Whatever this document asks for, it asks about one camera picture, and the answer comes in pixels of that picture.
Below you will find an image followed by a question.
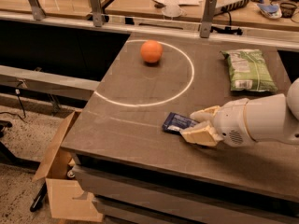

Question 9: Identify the grey power strip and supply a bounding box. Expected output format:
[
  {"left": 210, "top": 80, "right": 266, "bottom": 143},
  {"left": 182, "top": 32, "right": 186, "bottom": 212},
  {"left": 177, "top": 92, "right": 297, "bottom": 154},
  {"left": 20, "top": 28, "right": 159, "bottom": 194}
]
[{"left": 214, "top": 0, "right": 249, "bottom": 15}]

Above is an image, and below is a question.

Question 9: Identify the black cable on floor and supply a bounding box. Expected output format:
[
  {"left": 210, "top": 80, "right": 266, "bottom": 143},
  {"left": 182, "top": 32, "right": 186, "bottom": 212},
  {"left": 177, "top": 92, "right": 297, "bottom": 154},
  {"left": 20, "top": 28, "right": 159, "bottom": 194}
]
[{"left": 0, "top": 87, "right": 28, "bottom": 123}]

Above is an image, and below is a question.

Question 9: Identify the green chip bag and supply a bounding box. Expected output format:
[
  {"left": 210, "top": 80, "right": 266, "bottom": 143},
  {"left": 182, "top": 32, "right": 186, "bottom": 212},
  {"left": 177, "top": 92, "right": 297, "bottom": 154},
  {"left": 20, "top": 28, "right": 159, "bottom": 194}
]
[{"left": 221, "top": 49, "right": 278, "bottom": 92}]

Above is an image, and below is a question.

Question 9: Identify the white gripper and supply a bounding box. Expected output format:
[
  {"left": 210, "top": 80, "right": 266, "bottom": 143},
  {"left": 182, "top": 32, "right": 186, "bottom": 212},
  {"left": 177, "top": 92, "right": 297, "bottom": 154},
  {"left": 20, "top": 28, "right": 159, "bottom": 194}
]
[{"left": 180, "top": 98, "right": 255, "bottom": 147}]

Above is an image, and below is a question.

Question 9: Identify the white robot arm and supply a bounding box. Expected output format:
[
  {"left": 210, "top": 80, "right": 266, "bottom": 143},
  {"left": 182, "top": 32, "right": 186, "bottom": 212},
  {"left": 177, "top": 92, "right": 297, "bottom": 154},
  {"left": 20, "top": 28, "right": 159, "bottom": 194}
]
[{"left": 180, "top": 79, "right": 299, "bottom": 147}]

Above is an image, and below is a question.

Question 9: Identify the blue white cloth item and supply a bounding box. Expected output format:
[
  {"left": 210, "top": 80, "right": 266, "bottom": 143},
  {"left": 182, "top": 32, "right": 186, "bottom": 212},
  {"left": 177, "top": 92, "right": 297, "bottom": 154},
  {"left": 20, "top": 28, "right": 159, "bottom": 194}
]
[{"left": 257, "top": 4, "right": 282, "bottom": 19}]

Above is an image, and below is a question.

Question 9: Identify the middle metal bracket post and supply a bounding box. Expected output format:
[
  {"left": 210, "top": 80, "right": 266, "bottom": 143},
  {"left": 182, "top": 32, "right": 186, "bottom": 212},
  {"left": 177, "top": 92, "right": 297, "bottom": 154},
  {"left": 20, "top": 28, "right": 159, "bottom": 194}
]
[{"left": 90, "top": 0, "right": 104, "bottom": 27}]

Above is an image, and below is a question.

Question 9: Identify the white face mask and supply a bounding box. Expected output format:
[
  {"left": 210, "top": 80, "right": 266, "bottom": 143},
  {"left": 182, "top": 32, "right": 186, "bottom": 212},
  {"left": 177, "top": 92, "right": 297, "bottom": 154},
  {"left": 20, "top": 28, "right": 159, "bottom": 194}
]
[{"left": 162, "top": 4, "right": 184, "bottom": 18}]

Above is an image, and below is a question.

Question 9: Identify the metal bracket post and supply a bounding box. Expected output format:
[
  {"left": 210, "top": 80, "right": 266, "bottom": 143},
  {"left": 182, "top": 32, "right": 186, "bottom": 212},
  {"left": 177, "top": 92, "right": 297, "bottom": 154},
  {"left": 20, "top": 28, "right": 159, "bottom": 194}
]
[
  {"left": 90, "top": 0, "right": 104, "bottom": 27},
  {"left": 200, "top": 0, "right": 217, "bottom": 38},
  {"left": 28, "top": 0, "right": 46, "bottom": 21}
]

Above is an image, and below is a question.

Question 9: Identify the black power cable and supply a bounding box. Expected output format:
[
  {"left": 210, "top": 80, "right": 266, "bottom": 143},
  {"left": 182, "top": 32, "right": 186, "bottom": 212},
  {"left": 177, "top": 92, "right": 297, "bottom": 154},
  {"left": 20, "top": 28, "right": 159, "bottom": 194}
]
[{"left": 210, "top": 10, "right": 244, "bottom": 36}]

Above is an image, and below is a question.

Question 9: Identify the orange fruit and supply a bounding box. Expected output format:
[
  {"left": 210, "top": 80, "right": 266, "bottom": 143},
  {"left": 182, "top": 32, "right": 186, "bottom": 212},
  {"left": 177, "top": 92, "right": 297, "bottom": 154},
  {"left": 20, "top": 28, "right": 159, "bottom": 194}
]
[{"left": 140, "top": 40, "right": 163, "bottom": 63}]

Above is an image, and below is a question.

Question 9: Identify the left metal bracket post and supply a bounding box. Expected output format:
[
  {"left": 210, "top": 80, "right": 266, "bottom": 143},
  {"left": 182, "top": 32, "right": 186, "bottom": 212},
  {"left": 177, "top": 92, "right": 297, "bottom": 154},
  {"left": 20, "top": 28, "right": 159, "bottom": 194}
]
[{"left": 28, "top": 0, "right": 46, "bottom": 21}]

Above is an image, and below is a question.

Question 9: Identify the blue rxbar blueberry wrapper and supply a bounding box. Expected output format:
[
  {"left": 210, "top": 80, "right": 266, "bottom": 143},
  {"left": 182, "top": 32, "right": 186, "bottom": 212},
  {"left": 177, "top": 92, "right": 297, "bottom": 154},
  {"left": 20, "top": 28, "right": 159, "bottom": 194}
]
[{"left": 162, "top": 112, "right": 197, "bottom": 134}]

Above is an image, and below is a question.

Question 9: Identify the right metal bracket post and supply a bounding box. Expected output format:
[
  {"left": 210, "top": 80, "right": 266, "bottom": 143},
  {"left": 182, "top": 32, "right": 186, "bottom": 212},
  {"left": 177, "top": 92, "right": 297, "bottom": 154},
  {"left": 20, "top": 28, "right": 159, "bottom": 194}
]
[{"left": 200, "top": 0, "right": 217, "bottom": 38}]

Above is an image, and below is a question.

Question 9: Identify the cardboard box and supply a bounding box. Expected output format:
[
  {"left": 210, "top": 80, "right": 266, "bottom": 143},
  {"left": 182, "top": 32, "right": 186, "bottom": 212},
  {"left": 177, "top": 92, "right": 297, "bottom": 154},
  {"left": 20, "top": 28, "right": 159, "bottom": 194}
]
[{"left": 33, "top": 112, "right": 103, "bottom": 224}]

